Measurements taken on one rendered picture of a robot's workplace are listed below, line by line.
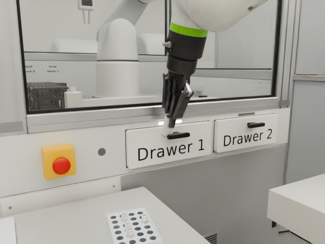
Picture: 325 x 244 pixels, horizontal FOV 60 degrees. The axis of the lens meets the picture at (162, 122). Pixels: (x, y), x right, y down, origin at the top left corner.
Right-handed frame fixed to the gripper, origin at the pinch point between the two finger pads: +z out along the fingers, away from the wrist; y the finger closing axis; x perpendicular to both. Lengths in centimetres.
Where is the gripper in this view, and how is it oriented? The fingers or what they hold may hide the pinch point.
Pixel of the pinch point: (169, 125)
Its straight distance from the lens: 80.1
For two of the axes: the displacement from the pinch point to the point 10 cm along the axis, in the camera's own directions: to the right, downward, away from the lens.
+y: 4.5, 4.9, -7.4
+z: -1.7, 8.6, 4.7
